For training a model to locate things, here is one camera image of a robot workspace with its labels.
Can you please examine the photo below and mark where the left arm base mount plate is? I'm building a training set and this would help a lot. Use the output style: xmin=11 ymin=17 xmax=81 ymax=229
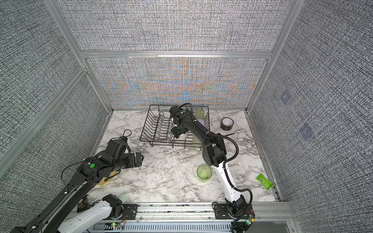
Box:
xmin=105 ymin=204 xmax=138 ymax=220

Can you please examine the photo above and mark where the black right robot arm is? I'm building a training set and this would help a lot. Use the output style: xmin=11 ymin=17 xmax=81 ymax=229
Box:
xmin=169 ymin=104 xmax=252 ymax=218

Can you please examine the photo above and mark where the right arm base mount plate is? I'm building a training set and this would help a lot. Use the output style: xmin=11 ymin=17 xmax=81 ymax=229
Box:
xmin=212 ymin=203 xmax=233 ymax=220

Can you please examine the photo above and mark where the pale yellow-green frosted cup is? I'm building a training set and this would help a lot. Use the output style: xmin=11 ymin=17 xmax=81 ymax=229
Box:
xmin=191 ymin=135 xmax=202 ymax=148

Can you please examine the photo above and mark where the black tape roll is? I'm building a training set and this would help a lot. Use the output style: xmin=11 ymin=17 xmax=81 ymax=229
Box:
xmin=220 ymin=117 xmax=234 ymax=131

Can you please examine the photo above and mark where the short green cup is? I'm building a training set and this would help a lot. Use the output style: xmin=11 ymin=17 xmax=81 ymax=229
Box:
xmin=197 ymin=165 xmax=212 ymax=182

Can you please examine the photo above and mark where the red cup white outside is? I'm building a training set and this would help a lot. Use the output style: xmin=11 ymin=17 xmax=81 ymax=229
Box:
xmin=178 ymin=134 xmax=187 ymax=140

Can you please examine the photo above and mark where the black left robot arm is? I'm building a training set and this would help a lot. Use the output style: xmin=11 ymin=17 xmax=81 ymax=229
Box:
xmin=11 ymin=136 xmax=144 ymax=233

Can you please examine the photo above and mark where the tall light green cup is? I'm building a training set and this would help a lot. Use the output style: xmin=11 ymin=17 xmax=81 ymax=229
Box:
xmin=195 ymin=108 xmax=205 ymax=120

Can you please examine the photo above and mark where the green marker pen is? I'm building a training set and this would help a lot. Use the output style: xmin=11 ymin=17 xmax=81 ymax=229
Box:
xmin=256 ymin=174 xmax=274 ymax=190

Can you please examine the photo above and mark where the black wire dish rack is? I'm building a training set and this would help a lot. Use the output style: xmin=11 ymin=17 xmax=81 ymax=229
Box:
xmin=140 ymin=105 xmax=194 ymax=148

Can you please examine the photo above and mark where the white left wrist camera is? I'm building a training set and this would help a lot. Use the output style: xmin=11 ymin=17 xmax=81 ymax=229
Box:
xmin=119 ymin=129 xmax=132 ymax=143

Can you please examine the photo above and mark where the aluminium front rail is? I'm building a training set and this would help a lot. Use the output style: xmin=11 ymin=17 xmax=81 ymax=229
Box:
xmin=52 ymin=201 xmax=301 ymax=233

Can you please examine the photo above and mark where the lilac plastic cup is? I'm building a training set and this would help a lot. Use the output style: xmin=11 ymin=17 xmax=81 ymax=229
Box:
xmin=197 ymin=119 xmax=205 ymax=127

